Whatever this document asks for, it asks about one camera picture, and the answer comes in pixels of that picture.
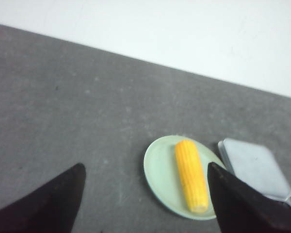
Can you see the light green plate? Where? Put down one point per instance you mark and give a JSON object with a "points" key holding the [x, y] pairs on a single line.
{"points": [[161, 173]]}

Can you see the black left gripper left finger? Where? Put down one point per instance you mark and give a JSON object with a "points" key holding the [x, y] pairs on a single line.
{"points": [[52, 208]]}

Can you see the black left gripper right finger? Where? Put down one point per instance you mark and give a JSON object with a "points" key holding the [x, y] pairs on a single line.
{"points": [[241, 209]]}

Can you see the silver digital kitchen scale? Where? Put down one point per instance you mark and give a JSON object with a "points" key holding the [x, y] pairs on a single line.
{"points": [[255, 165]]}

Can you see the yellow corn cob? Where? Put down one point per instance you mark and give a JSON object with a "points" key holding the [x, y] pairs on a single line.
{"points": [[191, 176]]}

